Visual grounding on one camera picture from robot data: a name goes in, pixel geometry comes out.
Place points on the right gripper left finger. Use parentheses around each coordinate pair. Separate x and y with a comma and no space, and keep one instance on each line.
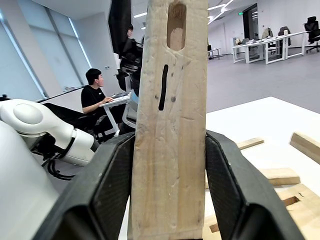
(100,200)

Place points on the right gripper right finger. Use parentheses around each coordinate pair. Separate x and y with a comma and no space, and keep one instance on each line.
(235,195)

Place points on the wooden leg with slot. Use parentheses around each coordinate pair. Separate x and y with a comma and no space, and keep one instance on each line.
(170,155)

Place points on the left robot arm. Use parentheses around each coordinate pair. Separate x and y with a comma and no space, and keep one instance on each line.
(37,125)

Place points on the wooden bar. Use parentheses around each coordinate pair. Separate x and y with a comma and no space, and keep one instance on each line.
(250,143)
(282,176)
(307,147)

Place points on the grey mesh office chair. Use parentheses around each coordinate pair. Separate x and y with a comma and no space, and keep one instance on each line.
(128,115)

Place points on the black office chair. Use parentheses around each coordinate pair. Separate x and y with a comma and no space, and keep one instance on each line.
(284,32)
(313,30)
(67,115)

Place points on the person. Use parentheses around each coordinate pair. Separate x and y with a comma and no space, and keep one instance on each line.
(130,50)
(91,97)

